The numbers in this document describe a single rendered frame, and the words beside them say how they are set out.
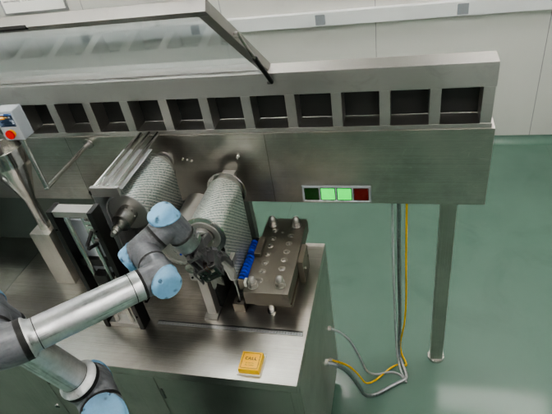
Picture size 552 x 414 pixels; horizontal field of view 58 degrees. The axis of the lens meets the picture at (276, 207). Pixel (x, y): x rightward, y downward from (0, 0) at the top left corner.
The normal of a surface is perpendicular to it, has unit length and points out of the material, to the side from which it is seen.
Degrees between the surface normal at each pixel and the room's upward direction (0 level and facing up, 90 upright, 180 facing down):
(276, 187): 90
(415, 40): 90
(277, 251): 0
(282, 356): 0
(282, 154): 90
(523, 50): 90
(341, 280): 0
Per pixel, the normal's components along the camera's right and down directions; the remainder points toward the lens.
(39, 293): -0.14, -0.79
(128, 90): -0.21, 0.61
